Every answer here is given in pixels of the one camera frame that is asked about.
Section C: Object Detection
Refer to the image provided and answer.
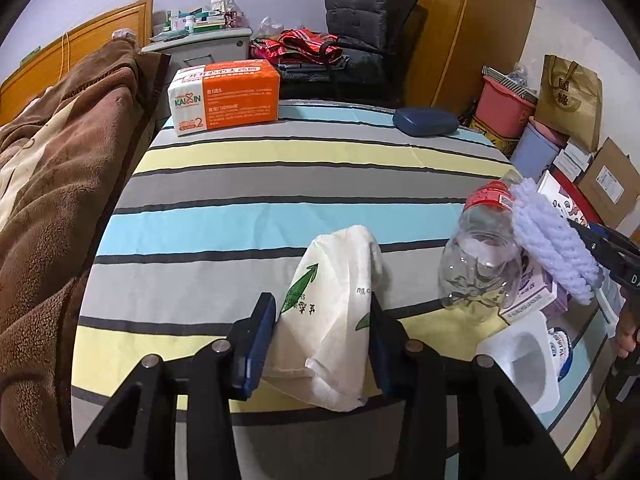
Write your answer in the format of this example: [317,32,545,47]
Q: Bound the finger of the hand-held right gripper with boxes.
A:
[587,240,640,292]
[570,220,640,257]

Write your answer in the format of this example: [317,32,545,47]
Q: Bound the purple carton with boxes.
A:
[500,255,568,323]

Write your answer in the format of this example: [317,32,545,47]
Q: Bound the yellow printed box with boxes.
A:
[470,115,521,156]

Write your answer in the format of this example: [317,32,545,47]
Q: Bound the brown paper bag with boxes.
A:
[536,54,603,151]

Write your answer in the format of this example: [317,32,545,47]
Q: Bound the person's right hand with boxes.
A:
[614,305,640,359]

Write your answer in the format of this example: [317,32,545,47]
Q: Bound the white cup blue label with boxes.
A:
[547,327,573,378]

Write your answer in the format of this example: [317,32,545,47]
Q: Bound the grey drawer cabinet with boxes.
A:
[140,27,253,81]

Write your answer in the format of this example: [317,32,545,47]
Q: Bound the white tissue packet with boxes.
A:
[262,225,385,413]

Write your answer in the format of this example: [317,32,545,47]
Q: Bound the cardboard box white label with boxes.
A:
[577,136,640,228]

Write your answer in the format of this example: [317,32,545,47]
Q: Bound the dark blue glasses case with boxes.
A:
[392,106,458,137]

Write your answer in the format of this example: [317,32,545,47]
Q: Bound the black chair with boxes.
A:
[277,0,431,111]

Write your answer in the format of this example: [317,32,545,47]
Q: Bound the red plaid cloth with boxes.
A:
[249,29,346,67]

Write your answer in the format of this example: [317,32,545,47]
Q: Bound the wooden headboard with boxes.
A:
[0,0,155,126]

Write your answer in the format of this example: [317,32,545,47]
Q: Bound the white plastic bag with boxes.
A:
[255,16,286,41]

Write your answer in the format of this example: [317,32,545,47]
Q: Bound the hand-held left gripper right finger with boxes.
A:
[369,294,571,480]

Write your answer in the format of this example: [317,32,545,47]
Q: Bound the red gift box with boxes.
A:
[557,167,608,226]

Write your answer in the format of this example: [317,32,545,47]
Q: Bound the wooden wardrobe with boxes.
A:
[352,0,543,111]

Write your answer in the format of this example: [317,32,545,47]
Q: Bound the pink plastic bin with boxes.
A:
[475,77,538,140]

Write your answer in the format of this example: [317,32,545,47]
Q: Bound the orange white tissue pack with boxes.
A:
[167,60,281,138]

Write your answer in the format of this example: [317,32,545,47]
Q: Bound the light blue bucket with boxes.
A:
[510,120,568,183]

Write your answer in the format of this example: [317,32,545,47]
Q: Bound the striped tablecloth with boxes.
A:
[70,99,618,461]

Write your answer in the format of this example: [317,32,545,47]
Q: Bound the white plastic tub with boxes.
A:
[476,310,562,415]

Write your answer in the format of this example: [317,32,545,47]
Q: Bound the stack of white boxes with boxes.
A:
[552,140,596,181]

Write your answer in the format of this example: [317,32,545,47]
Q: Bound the clear plastic bottle red label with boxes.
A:
[437,169,526,325]

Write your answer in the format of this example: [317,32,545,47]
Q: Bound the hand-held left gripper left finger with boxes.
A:
[60,292,278,480]

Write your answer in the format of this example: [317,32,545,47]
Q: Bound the dark grey quilted cushion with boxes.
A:
[324,0,391,51]

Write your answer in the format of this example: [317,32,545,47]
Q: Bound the pink printed box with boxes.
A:
[537,170,596,228]

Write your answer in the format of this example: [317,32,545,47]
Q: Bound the brown fleece blanket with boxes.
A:
[0,37,173,480]

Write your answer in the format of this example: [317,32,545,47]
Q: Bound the pile of medicine boxes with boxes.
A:
[152,0,251,43]

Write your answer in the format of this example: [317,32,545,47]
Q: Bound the lilac chenille duster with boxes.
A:
[509,177,603,306]

